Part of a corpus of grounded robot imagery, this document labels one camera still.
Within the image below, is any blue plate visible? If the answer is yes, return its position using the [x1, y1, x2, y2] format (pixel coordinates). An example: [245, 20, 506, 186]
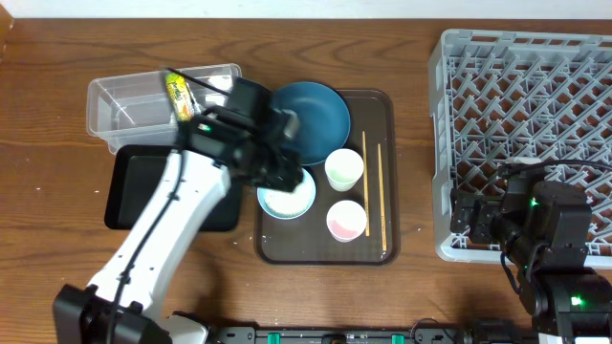
[273, 81, 351, 165]

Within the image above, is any white cup pink inside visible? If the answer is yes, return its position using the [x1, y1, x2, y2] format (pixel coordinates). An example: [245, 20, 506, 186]
[326, 200, 368, 243]

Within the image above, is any light blue rice bowl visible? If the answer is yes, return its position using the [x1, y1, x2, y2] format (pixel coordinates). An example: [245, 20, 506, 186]
[257, 169, 316, 220]

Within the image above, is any green snack wrapper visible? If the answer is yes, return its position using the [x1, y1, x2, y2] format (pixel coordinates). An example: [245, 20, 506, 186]
[165, 73, 198, 122]

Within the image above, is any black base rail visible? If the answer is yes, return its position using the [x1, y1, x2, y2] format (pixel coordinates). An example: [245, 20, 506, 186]
[207, 322, 539, 344]

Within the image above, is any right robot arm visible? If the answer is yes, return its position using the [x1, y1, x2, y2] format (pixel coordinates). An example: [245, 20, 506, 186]
[450, 162, 611, 343]

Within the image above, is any wooden chopstick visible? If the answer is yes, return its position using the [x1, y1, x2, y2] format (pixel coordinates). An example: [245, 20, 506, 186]
[377, 143, 387, 253]
[361, 131, 370, 237]

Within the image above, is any brown serving tray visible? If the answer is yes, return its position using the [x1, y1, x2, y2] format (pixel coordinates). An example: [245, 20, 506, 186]
[253, 90, 401, 266]

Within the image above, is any left wooden chopstick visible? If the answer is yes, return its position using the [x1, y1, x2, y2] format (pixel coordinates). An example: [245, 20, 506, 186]
[361, 131, 370, 237]

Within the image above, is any black waste tray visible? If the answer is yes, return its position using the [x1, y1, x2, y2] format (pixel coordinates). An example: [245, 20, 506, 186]
[104, 144, 243, 232]

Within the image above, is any clear plastic bin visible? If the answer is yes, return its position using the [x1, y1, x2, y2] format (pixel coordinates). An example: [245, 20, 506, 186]
[86, 63, 242, 154]

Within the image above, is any grey dishwasher rack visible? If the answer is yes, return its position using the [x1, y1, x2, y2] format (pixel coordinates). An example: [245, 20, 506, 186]
[428, 30, 611, 269]

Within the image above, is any right wooden chopstick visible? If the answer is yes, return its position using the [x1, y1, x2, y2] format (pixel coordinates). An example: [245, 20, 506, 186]
[377, 143, 387, 253]

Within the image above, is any white cup green inside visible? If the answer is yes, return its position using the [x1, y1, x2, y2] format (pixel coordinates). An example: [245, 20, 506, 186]
[324, 148, 364, 192]

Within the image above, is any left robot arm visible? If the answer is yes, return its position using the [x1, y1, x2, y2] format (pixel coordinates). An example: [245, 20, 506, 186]
[53, 106, 303, 343]

